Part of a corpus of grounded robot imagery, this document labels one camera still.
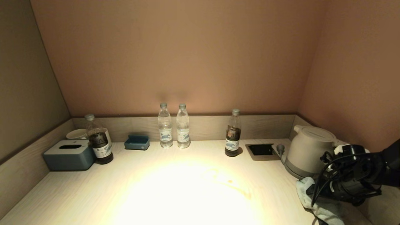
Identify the light blue fluffy cloth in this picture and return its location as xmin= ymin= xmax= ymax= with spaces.
xmin=296 ymin=177 xmax=346 ymax=225

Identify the grey kettle base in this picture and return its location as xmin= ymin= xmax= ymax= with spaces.
xmin=284 ymin=162 xmax=316 ymax=180

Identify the cream electric kettle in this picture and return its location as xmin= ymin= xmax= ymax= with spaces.
xmin=285 ymin=125 xmax=352 ymax=180

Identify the grey kettle power plug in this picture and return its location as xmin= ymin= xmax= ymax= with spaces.
xmin=276 ymin=144 xmax=287 ymax=166

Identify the black recessed socket box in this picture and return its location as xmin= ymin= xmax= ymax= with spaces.
xmin=245 ymin=143 xmax=281 ymax=161

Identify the brown liquid stain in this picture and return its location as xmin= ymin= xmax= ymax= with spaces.
xmin=205 ymin=169 xmax=253 ymax=200

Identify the half-full dark drink bottle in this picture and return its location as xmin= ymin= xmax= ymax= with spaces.
xmin=225 ymin=108 xmax=242 ymax=157

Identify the clear water bottle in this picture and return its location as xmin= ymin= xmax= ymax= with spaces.
xmin=158 ymin=102 xmax=173 ymax=148
xmin=176 ymin=103 xmax=191 ymax=149

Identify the small blue tray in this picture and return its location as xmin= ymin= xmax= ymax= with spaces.
xmin=124 ymin=135 xmax=150 ymax=151

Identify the fuller dark drink bottle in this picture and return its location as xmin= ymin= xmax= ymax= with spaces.
xmin=84 ymin=114 xmax=114 ymax=165

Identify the white ceramic cup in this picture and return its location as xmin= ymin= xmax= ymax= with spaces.
xmin=66 ymin=128 xmax=88 ymax=140

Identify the blue grey tissue box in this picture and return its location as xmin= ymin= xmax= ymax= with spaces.
xmin=43 ymin=139 xmax=96 ymax=171

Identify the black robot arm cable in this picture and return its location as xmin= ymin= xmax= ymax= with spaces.
xmin=311 ymin=151 xmax=383 ymax=207

